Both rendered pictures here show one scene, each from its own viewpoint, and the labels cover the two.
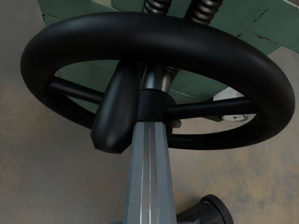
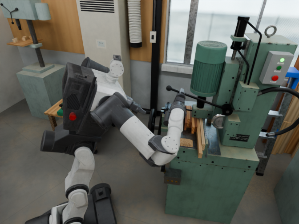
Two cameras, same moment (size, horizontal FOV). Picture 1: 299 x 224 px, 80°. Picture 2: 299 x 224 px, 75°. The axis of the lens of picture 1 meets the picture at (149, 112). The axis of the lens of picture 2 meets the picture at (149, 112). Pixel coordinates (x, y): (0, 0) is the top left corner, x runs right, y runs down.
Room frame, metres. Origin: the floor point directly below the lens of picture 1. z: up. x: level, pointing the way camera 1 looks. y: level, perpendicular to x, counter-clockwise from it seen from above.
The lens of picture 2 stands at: (0.86, -0.95, 1.76)
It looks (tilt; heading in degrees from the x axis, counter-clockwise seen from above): 34 degrees down; 130
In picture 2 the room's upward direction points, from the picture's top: 1 degrees clockwise
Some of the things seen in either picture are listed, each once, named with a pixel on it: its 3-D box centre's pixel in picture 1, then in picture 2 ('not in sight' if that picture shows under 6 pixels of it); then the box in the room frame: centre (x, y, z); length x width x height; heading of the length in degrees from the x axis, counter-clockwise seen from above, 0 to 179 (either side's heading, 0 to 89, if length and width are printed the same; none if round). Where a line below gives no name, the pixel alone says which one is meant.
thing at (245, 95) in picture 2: not in sight; (245, 96); (0.65, 0.16, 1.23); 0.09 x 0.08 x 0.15; 32
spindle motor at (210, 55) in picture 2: not in sight; (207, 69); (0.39, 0.17, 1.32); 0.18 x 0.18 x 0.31
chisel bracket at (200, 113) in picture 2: not in sight; (201, 112); (0.40, 0.18, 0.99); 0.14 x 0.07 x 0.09; 32
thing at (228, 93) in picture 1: (216, 98); (172, 176); (0.40, -0.12, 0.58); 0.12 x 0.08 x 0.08; 32
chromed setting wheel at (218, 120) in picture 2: not in sight; (221, 121); (0.56, 0.14, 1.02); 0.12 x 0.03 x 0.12; 32
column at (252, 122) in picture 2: not in sight; (248, 95); (0.63, 0.33, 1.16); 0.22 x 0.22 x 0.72; 32
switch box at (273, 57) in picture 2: not in sight; (275, 68); (0.73, 0.22, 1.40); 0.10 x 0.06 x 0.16; 32
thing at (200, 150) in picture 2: not in sight; (198, 127); (0.43, 0.10, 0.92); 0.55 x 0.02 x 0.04; 122
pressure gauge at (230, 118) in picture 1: (232, 112); (163, 168); (0.34, -0.16, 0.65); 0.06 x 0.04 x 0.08; 122
